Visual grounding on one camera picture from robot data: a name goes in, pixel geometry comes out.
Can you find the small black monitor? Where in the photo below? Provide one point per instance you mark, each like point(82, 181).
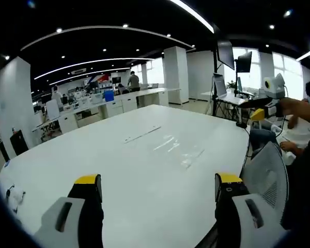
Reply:
point(244, 62)

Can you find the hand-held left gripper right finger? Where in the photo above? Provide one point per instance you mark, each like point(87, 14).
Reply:
point(237, 219)

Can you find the blue box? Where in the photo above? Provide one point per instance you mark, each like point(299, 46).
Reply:
point(108, 95)

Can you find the large black monitor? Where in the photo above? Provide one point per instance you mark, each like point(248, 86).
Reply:
point(226, 54)

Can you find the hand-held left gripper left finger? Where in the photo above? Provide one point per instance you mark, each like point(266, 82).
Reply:
point(67, 222)

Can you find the white mesh office chair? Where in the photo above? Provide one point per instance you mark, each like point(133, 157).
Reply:
point(268, 175)

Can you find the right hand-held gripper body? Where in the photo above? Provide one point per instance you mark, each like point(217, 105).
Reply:
point(273, 89)

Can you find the black chair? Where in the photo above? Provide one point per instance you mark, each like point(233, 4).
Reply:
point(19, 143)

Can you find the long white desk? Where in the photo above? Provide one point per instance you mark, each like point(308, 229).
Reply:
point(124, 99)

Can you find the clear resealable plastic bag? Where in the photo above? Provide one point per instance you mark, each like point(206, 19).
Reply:
point(182, 153)

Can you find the green potted plant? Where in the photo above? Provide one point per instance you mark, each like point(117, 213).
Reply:
point(231, 84)

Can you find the white cloth with earphones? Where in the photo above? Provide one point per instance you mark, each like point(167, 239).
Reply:
point(16, 197)

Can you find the person's dark clothing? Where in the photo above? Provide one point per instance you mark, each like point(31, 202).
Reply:
point(304, 186)

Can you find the laptop on stand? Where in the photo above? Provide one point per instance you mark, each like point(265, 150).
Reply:
point(220, 86)

